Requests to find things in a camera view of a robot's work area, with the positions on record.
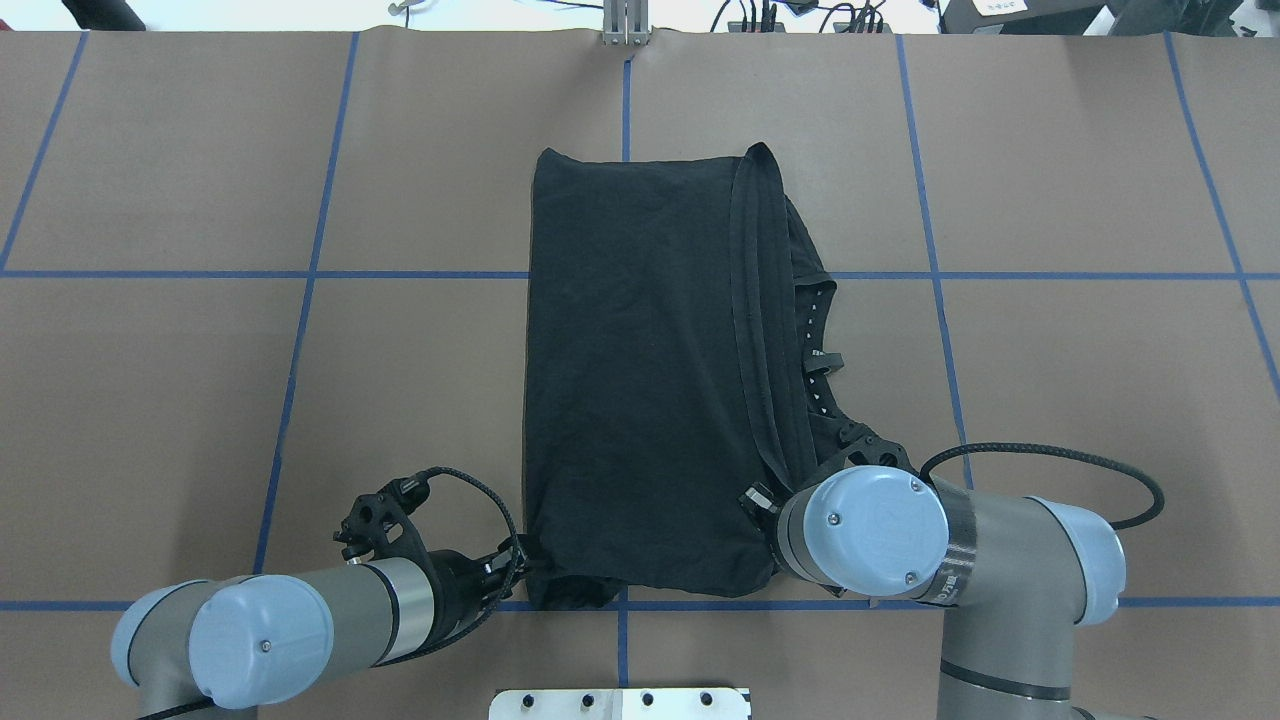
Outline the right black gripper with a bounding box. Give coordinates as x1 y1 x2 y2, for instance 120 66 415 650
739 483 801 561

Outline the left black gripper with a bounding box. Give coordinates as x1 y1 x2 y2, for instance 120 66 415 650
428 536 550 641

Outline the black printed t-shirt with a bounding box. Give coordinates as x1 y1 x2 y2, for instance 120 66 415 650
524 142 865 610

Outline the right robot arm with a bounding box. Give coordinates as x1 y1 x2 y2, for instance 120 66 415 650
739 466 1126 719

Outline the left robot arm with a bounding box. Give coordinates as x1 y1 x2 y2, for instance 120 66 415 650
110 536 544 719

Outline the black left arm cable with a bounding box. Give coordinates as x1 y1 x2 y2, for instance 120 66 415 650
401 466 531 661

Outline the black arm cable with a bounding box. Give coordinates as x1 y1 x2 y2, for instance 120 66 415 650
918 443 1167 533
401 466 531 661

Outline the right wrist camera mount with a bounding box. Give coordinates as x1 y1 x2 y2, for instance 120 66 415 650
805 421 918 487

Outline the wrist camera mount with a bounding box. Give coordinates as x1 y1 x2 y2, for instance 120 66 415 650
333 474 430 568
805 421 918 487

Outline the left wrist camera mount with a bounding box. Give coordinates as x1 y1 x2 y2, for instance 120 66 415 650
333 474 430 568

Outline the white central pedestal column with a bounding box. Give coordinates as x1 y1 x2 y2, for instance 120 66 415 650
488 687 753 719

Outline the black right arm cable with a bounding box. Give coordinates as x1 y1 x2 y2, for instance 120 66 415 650
918 443 1167 533

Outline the aluminium frame post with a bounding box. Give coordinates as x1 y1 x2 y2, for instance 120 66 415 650
600 0 652 47

